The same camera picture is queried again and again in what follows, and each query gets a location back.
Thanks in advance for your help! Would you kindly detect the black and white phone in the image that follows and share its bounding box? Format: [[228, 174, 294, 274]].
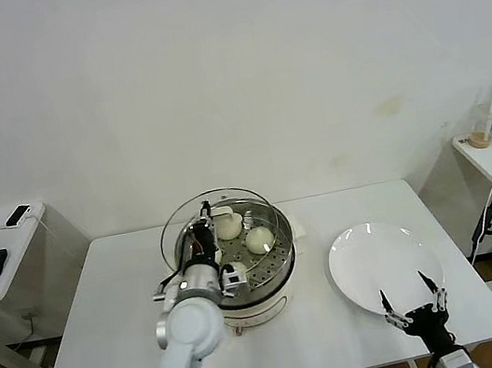
[[3, 203, 35, 229]]

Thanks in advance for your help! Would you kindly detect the clear plastic drink cup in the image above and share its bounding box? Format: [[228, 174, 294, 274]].
[[462, 102, 492, 152]]

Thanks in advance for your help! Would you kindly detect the white desk with mouse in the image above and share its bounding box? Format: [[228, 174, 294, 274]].
[[0, 191, 113, 368]]

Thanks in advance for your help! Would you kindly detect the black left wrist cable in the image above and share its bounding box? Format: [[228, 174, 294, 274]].
[[148, 266, 195, 305]]

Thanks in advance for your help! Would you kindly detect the glass lid cream handle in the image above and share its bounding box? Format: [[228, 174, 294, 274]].
[[152, 178, 285, 287]]

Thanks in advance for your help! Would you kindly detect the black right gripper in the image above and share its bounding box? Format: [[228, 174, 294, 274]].
[[376, 266, 460, 362]]

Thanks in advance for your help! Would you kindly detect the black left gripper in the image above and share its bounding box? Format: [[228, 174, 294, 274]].
[[176, 198, 222, 266]]

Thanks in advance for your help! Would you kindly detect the stainless steel steamer basket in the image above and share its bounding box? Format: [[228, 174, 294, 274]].
[[168, 188, 316, 304]]

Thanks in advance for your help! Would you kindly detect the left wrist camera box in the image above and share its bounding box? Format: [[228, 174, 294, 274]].
[[219, 266, 247, 293]]

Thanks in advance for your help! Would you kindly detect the round white plate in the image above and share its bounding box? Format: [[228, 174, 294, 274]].
[[321, 211, 451, 328]]

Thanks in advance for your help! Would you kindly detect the white steamed baozi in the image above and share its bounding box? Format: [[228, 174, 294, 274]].
[[243, 225, 278, 257], [221, 258, 252, 293], [212, 215, 244, 243]]

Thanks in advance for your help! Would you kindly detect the cream electric cooker base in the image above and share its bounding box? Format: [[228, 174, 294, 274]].
[[179, 251, 309, 345]]

